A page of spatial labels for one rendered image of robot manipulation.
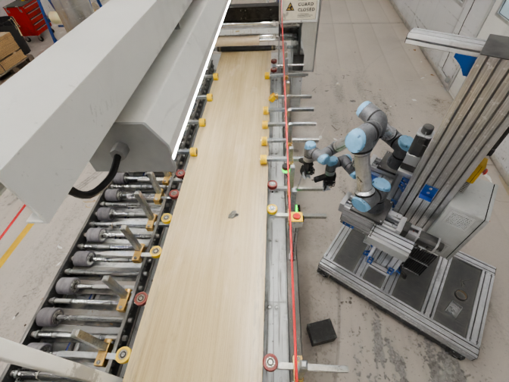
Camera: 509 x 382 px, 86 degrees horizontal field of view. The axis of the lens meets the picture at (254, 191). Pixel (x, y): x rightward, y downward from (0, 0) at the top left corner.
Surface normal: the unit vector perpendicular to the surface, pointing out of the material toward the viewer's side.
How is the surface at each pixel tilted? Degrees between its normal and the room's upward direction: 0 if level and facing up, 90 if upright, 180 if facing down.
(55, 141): 90
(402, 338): 0
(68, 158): 90
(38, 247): 0
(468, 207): 0
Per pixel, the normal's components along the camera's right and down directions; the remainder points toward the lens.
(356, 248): -0.05, -0.65
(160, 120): 0.85, -0.31
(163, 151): -0.05, 0.76
